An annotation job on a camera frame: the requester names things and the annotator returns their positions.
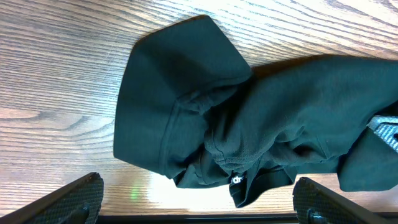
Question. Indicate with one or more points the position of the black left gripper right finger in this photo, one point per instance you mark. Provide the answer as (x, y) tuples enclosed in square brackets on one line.
[(316, 204)]

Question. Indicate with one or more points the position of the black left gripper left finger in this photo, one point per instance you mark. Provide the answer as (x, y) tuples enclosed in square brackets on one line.
[(78, 202)]

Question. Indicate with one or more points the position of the black t-shirt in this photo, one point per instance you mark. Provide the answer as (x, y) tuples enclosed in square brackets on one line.
[(191, 108)]

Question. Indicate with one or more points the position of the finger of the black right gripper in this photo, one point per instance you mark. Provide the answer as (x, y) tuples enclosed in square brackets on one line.
[(385, 128)]

